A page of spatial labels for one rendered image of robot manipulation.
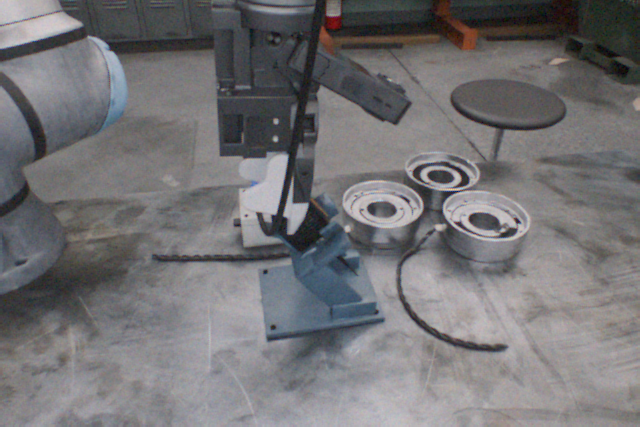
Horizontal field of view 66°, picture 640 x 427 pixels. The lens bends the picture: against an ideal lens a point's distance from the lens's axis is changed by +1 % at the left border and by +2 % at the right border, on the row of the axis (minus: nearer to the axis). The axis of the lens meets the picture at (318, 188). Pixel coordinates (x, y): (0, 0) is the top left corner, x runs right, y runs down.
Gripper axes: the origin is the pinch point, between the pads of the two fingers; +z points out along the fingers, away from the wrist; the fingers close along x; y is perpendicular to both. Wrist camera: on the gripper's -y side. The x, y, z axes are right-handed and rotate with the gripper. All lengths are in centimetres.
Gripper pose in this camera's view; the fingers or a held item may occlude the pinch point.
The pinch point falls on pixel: (295, 212)
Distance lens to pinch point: 48.8
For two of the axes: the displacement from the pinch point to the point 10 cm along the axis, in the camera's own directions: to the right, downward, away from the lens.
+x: 1.9, 5.5, -8.2
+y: -9.8, 0.5, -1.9
